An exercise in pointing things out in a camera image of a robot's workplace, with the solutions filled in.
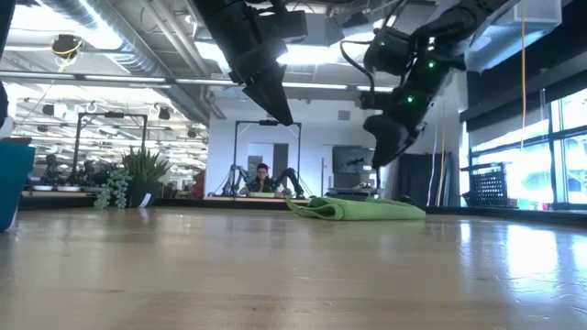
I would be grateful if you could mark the grey ceiling duct box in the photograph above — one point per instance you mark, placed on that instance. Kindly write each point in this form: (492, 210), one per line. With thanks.
(317, 27)

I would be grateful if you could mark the distant wooden table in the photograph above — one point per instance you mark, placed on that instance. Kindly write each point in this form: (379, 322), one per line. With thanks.
(257, 199)

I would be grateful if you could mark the small potted artificial plant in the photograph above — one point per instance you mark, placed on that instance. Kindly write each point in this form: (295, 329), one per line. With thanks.
(142, 176)

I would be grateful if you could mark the black perforated crate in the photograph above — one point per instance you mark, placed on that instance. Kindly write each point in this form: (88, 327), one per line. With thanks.
(488, 188)

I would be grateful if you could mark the person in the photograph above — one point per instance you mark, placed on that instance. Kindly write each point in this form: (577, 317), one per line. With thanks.
(262, 179)

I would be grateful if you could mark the dark door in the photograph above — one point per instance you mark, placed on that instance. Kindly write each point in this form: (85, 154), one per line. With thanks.
(280, 158)

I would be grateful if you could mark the teal plastic basket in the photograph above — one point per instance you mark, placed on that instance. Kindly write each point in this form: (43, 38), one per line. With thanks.
(14, 183)

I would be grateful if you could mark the green microfiber towel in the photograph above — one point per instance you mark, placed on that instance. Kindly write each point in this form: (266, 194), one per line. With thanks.
(367, 210)

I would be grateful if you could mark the large window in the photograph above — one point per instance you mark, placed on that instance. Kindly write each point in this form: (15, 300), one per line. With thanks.
(532, 160)

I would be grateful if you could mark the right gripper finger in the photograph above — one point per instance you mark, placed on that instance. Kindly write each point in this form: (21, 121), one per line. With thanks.
(390, 142)

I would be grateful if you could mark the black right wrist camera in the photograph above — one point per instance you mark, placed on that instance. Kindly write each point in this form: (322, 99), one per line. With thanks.
(373, 101)

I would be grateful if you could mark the black fabric panel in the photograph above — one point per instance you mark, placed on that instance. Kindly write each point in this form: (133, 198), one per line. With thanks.
(417, 176)

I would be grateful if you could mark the black aluminium table frame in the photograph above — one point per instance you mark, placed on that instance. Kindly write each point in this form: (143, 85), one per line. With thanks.
(206, 204)

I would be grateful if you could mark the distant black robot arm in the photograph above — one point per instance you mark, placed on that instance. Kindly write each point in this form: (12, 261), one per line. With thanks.
(291, 176)
(234, 176)

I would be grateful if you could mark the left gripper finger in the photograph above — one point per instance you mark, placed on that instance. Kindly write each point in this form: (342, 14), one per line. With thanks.
(273, 96)

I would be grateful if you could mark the long ceiling light tube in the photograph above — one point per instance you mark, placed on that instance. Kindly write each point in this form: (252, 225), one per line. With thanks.
(202, 81)

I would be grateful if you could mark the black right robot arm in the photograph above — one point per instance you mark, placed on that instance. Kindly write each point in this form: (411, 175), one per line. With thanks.
(458, 23)

